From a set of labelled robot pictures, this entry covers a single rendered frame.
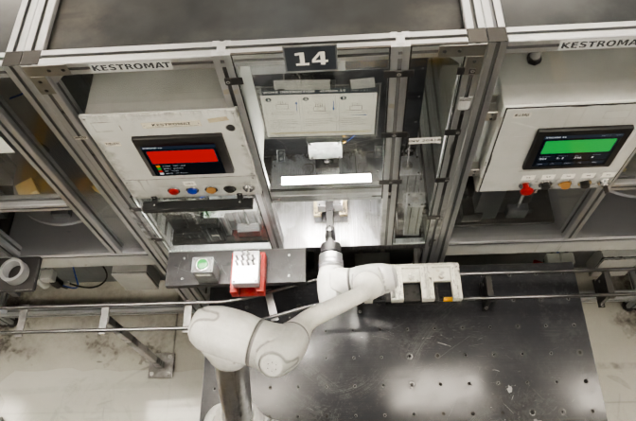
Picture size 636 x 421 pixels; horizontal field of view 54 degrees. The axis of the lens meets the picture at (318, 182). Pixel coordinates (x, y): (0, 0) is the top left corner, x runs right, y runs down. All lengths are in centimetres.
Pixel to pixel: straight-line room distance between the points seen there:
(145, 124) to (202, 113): 17
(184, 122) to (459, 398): 147
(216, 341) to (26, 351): 203
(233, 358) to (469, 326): 113
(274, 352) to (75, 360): 198
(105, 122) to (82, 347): 196
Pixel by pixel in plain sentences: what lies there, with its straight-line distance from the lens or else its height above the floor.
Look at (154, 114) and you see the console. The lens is 168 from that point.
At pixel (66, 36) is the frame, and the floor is 201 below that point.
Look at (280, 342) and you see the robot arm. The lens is 169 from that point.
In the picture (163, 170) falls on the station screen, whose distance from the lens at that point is 187.
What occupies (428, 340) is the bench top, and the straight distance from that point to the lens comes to 253.
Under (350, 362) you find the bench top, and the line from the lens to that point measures 250.
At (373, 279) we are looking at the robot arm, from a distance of 212.
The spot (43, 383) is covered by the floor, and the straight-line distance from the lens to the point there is 355.
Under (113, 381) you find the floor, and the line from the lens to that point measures 341.
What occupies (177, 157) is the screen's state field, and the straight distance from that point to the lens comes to 180.
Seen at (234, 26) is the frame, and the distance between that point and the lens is 156.
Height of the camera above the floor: 311
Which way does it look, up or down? 60 degrees down
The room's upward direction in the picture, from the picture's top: 7 degrees counter-clockwise
